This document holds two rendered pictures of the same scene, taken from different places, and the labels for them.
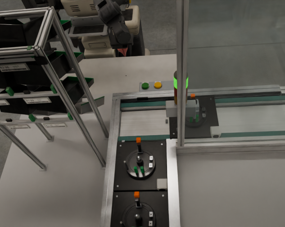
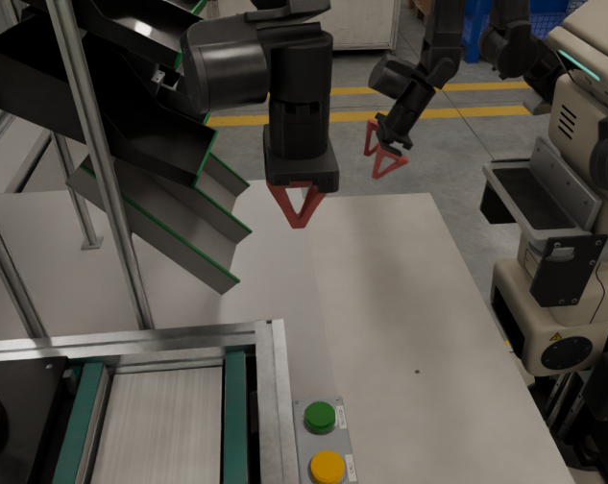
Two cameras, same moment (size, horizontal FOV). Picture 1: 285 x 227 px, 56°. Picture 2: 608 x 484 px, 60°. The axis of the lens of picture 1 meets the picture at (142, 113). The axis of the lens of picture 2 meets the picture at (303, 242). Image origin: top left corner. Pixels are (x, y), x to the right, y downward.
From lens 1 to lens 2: 1.09 m
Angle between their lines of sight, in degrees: 50
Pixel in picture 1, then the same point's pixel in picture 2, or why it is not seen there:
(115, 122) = (154, 344)
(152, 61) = (521, 462)
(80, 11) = (571, 140)
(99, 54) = (515, 296)
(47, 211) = not seen: outside the picture
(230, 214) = not seen: outside the picture
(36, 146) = not seen: hidden behind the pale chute
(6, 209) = (11, 212)
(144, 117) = (188, 444)
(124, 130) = (140, 385)
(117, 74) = (418, 345)
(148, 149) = not seen: outside the picture
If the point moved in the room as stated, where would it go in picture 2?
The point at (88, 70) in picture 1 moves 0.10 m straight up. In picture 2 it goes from (413, 269) to (420, 229)
